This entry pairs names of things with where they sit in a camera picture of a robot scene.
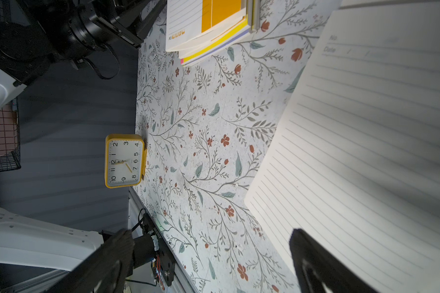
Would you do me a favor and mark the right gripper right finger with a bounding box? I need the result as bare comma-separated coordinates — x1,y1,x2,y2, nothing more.
289,229,375,293

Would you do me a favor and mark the yellow framed box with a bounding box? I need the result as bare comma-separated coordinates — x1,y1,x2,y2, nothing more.
105,134,147,189

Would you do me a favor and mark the black wire wall basket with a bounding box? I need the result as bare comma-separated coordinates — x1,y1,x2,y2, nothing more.
0,99,21,172

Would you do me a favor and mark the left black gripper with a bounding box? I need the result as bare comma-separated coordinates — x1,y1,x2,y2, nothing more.
0,0,167,84

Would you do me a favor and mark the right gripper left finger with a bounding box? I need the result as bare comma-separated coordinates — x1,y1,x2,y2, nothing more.
47,230,134,293

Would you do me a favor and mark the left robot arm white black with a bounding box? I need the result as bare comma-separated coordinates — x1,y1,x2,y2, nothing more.
0,1,176,293

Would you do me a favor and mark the white orange cover notebook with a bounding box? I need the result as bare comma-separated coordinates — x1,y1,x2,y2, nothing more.
178,18,251,64

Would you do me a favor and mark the cream lined notebook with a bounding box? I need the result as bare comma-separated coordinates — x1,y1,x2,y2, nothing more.
245,1,440,293

